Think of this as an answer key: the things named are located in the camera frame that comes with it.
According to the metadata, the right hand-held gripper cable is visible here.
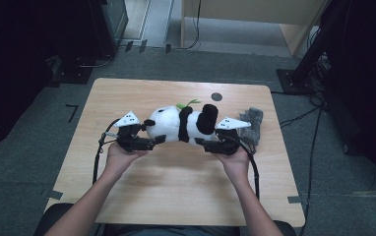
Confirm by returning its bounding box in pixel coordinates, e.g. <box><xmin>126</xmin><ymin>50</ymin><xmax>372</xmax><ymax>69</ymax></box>
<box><xmin>241</xmin><ymin>144</ymin><xmax>261</xmax><ymax>201</ymax></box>

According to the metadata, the person's dark clothing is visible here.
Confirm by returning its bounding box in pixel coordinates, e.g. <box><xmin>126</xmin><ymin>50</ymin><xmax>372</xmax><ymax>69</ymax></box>
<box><xmin>101</xmin><ymin>224</ymin><xmax>241</xmax><ymax>236</ymax></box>

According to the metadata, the black looped floor cable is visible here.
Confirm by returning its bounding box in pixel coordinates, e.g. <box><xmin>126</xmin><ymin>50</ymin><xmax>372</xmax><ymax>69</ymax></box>
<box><xmin>76</xmin><ymin>53</ymin><xmax>115</xmax><ymax>69</ymax></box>

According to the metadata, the left hand-held gripper cable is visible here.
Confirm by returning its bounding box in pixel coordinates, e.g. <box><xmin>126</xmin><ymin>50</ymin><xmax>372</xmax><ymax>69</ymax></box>
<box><xmin>92</xmin><ymin>118</ymin><xmax>120</xmax><ymax>185</ymax></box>

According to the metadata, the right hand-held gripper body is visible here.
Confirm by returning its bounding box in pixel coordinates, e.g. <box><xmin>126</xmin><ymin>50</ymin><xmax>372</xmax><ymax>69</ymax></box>
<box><xmin>215</xmin><ymin>116</ymin><xmax>252</xmax><ymax>156</ymax></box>

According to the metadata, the grey fuzzy scarf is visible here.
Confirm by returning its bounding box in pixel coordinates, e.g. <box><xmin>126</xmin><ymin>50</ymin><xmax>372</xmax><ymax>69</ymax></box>
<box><xmin>236</xmin><ymin>106</ymin><xmax>265</xmax><ymax>154</ymax></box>

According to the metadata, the light wooden desk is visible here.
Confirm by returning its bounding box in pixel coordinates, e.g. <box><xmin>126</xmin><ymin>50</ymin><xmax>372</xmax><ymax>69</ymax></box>
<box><xmin>179</xmin><ymin>0</ymin><xmax>328</xmax><ymax>57</ymax></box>

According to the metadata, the black flat stand base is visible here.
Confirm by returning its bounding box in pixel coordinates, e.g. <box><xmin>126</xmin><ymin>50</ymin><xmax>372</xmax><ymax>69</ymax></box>
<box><xmin>49</xmin><ymin>55</ymin><xmax>94</xmax><ymax>86</ymax></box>

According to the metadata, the black angled floor tape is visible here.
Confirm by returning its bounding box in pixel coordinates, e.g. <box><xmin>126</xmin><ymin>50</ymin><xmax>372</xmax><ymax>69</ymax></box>
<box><xmin>65</xmin><ymin>103</ymin><xmax>79</xmax><ymax>124</ymax></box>

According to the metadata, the black hanging cable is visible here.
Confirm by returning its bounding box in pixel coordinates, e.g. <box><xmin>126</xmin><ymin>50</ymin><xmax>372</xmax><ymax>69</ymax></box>
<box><xmin>175</xmin><ymin>0</ymin><xmax>203</xmax><ymax>51</ymax></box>

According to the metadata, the black equipment cabinet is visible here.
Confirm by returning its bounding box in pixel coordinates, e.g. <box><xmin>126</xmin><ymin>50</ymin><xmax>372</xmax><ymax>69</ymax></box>
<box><xmin>89</xmin><ymin>0</ymin><xmax>130</xmax><ymax>58</ymax></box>

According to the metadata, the person's left hand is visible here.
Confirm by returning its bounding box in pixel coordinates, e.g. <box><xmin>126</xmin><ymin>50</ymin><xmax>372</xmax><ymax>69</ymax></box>
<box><xmin>105</xmin><ymin>142</ymin><xmax>150</xmax><ymax>178</ymax></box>

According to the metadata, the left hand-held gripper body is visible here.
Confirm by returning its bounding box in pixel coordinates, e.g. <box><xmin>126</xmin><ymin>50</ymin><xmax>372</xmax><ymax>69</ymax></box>
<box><xmin>112</xmin><ymin>110</ymin><xmax>149</xmax><ymax>153</ymax></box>

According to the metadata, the panda plush toy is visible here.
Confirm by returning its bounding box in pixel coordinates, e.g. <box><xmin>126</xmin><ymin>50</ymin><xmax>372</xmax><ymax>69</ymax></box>
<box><xmin>141</xmin><ymin>98</ymin><xmax>219</xmax><ymax>147</ymax></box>

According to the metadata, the person's right hand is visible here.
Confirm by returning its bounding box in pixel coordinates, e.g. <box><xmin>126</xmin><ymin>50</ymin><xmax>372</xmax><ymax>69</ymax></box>
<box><xmin>213</xmin><ymin>146</ymin><xmax>250</xmax><ymax>181</ymax></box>

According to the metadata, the dark curtain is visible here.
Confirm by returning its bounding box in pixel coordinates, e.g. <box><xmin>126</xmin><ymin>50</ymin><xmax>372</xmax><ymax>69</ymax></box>
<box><xmin>0</xmin><ymin>0</ymin><xmax>92</xmax><ymax>155</ymax></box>
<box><xmin>320</xmin><ymin>0</ymin><xmax>376</xmax><ymax>195</ymax></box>

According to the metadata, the black metal stand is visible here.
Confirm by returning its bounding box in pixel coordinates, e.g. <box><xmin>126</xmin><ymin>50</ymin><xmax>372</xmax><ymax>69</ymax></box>
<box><xmin>276</xmin><ymin>0</ymin><xmax>351</xmax><ymax>96</ymax></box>

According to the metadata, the hand-held gripper cable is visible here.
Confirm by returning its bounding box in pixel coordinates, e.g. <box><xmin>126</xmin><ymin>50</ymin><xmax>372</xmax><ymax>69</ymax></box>
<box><xmin>92</xmin><ymin>118</ymin><xmax>120</xmax><ymax>185</ymax></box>
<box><xmin>241</xmin><ymin>144</ymin><xmax>261</xmax><ymax>201</ymax></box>

